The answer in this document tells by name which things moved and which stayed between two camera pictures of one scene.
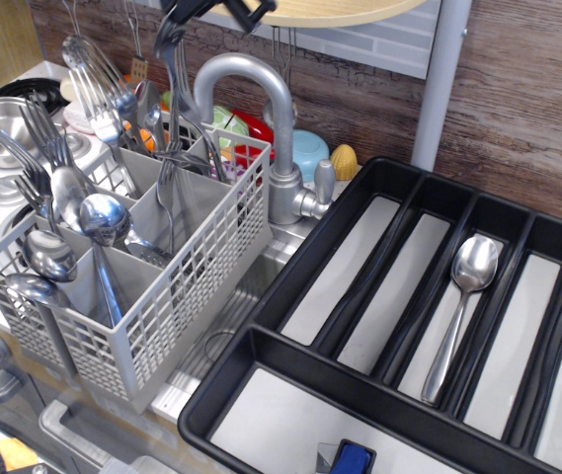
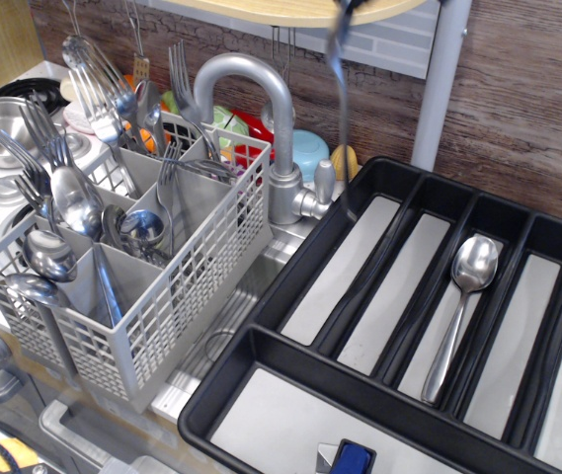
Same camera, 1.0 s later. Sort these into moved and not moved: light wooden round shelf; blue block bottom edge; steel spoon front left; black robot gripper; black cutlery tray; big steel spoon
Moved: big steel spoon; black robot gripper
Not moved: black cutlery tray; blue block bottom edge; light wooden round shelf; steel spoon front left
